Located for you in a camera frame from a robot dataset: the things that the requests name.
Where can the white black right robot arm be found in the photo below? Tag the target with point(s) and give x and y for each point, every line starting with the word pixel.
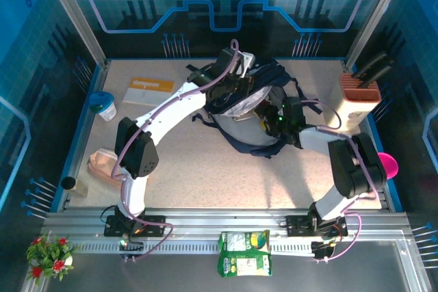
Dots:
pixel 352 165

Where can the magenta plastic cup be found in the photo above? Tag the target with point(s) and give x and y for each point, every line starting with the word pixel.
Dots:
pixel 390 165

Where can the beige orange knife block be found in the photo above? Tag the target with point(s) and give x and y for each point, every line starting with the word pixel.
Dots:
pixel 361 88

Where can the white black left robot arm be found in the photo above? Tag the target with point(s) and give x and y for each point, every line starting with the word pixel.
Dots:
pixel 171 110

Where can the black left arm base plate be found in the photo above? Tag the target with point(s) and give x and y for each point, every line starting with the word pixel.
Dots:
pixel 154 227

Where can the green snack bag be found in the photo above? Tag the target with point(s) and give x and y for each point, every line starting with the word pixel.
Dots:
pixel 244 254

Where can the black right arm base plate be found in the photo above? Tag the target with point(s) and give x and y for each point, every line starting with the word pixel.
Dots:
pixel 297 225

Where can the aluminium mounting rail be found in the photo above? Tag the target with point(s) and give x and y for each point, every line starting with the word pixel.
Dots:
pixel 205 218

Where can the pink pencil case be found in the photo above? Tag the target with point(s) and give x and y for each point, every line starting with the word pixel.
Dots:
pixel 104 165

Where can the beige bottle with black cap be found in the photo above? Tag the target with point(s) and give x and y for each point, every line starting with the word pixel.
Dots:
pixel 75 187

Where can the orange white notebook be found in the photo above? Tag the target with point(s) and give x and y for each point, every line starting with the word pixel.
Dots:
pixel 143 90

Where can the aluminium frame post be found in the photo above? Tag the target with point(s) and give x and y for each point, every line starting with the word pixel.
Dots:
pixel 73 15
pixel 371 15

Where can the artificial red flower plant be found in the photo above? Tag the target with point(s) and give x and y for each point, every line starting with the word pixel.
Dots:
pixel 51 258

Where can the white cup with blue lid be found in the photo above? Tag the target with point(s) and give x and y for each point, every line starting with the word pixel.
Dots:
pixel 104 107

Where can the navy blue backpack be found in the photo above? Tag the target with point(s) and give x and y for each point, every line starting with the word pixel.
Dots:
pixel 246 131

